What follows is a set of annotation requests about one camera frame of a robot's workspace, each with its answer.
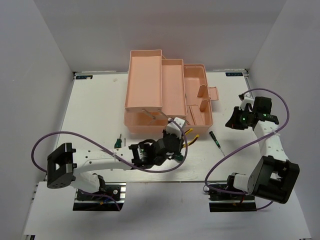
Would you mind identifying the large yellow needle-nose pliers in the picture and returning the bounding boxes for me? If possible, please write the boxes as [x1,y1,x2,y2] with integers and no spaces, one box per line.
[181,127,201,150]

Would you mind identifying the black green precision screwdriver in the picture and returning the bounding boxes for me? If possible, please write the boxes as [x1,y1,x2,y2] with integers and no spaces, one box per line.
[209,131,226,157]

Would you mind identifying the green stubby screwdriver orange cap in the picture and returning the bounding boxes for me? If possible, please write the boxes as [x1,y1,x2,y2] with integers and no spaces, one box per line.
[114,134,123,149]

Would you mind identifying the pink plastic toolbox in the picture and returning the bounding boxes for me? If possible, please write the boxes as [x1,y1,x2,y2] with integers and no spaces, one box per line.
[124,49,219,134]

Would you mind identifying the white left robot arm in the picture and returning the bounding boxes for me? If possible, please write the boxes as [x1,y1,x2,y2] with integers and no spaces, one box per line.
[47,130,185,200]

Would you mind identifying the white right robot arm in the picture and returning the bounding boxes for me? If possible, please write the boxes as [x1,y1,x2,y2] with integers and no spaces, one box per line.
[225,94,300,204]

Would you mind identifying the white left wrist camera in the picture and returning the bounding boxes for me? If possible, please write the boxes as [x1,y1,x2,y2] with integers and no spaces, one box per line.
[165,117,186,139]

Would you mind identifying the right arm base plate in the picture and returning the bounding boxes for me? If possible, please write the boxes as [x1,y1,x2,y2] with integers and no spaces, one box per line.
[203,185,257,213]

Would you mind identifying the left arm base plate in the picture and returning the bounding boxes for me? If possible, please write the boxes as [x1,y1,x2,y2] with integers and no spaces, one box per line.
[72,182,127,212]

